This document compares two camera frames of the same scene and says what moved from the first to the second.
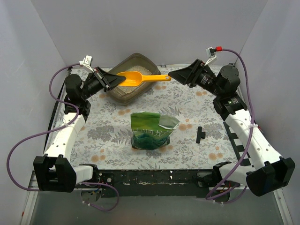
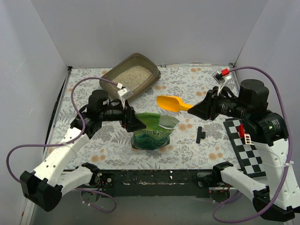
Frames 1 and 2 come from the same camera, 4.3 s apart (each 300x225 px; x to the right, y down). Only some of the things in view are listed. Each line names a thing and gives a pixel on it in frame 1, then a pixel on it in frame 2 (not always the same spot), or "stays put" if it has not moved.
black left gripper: x=102 y=78 to x=129 y=117
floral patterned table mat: x=201 y=140 stays put
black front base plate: x=126 y=183 stays put
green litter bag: x=151 y=131 stays put
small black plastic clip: x=200 y=134 stays put
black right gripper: x=194 y=73 to x=211 y=104
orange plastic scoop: x=134 y=78 to x=172 y=103
